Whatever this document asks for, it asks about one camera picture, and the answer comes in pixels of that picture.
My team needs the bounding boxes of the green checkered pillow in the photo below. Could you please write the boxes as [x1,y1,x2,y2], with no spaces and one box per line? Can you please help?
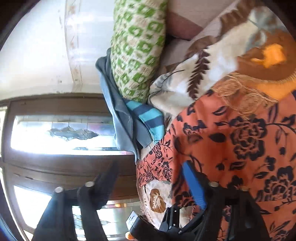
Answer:
[110,0,167,103]

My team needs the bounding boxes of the teal striped sock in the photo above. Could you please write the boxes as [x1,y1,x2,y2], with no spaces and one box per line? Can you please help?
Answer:
[124,99,165,144]

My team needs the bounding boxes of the leaf print blanket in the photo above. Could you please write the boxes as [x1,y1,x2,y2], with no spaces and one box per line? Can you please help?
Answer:
[138,0,292,230]

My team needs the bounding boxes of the orange floral garment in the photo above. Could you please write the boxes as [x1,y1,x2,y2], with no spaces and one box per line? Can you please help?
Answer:
[137,30,295,240]

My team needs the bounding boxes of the stained glass door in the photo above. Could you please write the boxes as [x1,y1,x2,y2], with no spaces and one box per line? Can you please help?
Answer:
[1,94,139,240]

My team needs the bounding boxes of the blue grey cloth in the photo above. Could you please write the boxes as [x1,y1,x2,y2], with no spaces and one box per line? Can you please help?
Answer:
[95,48,152,162]

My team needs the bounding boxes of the pink bolster pillow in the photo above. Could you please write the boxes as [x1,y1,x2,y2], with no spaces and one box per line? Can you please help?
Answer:
[166,0,234,40]

